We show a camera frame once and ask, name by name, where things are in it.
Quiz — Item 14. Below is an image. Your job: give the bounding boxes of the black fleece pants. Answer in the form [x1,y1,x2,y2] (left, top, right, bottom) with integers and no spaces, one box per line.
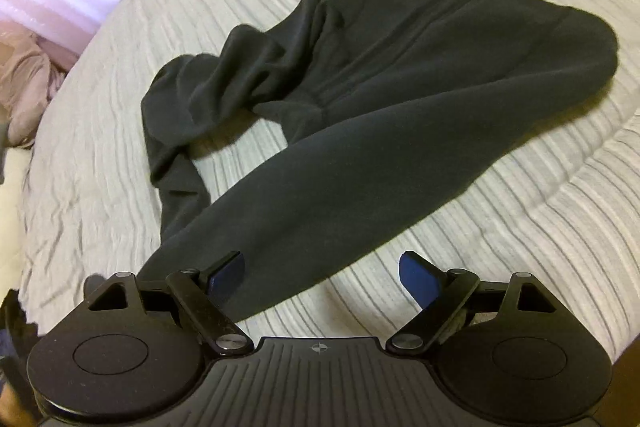
[139,0,618,321]

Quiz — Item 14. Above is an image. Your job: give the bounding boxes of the dark clothes pile at left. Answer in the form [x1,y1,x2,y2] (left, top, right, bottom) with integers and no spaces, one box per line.
[1,289,40,426]

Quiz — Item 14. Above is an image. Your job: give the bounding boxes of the pink bundled cloth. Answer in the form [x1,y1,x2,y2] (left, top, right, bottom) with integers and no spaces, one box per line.
[1,20,68,147]

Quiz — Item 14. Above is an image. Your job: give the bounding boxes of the white striped bed quilt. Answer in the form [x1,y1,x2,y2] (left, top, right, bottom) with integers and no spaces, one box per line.
[20,0,639,358]

